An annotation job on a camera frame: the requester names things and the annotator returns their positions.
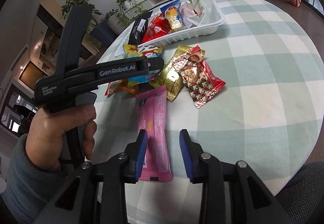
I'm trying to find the orange snack packet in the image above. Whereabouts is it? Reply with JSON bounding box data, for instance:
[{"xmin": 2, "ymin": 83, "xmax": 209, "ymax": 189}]
[{"xmin": 104, "ymin": 79, "xmax": 140, "ymax": 97}]

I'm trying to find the gold foil snack packet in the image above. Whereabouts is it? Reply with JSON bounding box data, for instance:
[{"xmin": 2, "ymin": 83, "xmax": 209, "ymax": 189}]
[{"xmin": 149, "ymin": 44, "xmax": 192, "ymax": 101}]

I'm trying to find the trailing pothos plant on console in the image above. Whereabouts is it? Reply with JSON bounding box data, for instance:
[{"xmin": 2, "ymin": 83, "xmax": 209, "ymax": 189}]
[{"xmin": 116, "ymin": 0, "xmax": 147, "ymax": 26}]

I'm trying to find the person's left forearm grey sleeve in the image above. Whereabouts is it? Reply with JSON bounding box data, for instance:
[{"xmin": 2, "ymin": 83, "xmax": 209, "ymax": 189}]
[{"xmin": 1, "ymin": 134, "xmax": 66, "ymax": 223}]

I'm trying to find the pink wafer snack bar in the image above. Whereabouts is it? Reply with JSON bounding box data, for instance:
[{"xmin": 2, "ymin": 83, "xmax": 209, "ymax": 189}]
[{"xmin": 136, "ymin": 85, "xmax": 173, "ymax": 182}]

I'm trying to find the pale pink snack packet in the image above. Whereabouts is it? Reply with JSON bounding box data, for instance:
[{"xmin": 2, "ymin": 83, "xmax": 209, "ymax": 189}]
[{"xmin": 180, "ymin": 2, "xmax": 195, "ymax": 28}]

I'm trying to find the plant in white ribbed pot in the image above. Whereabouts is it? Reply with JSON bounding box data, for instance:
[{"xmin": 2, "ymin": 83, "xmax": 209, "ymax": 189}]
[{"xmin": 105, "ymin": 9, "xmax": 127, "ymax": 35}]

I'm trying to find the white paper snack bag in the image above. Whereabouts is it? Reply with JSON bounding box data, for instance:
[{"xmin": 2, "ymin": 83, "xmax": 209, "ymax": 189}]
[{"xmin": 187, "ymin": 0, "xmax": 210, "ymax": 26}]

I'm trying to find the green checkered tablecloth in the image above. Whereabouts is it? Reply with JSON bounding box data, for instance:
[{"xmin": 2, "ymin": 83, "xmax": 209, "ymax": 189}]
[{"xmin": 126, "ymin": 0, "xmax": 323, "ymax": 223}]

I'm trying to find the red white heart candy bag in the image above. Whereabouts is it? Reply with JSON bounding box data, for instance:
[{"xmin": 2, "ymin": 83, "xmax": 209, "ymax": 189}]
[{"xmin": 171, "ymin": 45, "xmax": 226, "ymax": 108}]

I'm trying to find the tall plant blue pot left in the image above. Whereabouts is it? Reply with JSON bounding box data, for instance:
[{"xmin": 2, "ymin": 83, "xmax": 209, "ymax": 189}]
[{"xmin": 61, "ymin": 0, "xmax": 116, "ymax": 47}]

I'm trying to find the person's left hand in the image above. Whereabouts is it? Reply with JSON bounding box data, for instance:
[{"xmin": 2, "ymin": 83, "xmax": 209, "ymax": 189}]
[{"xmin": 25, "ymin": 104, "xmax": 97, "ymax": 171}]

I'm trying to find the blue yellow cake package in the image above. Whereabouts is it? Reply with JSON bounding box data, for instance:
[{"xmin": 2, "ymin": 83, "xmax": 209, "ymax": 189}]
[{"xmin": 160, "ymin": 0, "xmax": 184, "ymax": 33}]

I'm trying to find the white plastic tray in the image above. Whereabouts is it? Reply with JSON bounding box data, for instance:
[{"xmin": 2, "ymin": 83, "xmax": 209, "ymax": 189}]
[{"xmin": 115, "ymin": 0, "xmax": 225, "ymax": 57}]

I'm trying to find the red Mylikes snack bag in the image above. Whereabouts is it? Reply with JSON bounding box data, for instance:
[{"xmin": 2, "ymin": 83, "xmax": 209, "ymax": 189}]
[{"xmin": 141, "ymin": 13, "xmax": 170, "ymax": 43}]

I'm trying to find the panda print snack bag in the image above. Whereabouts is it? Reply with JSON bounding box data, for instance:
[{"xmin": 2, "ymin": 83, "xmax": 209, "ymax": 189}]
[{"xmin": 122, "ymin": 44, "xmax": 164, "ymax": 88}]

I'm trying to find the long black snack package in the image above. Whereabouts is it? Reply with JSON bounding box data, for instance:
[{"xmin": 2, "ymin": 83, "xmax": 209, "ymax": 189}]
[{"xmin": 128, "ymin": 11, "xmax": 152, "ymax": 45}]

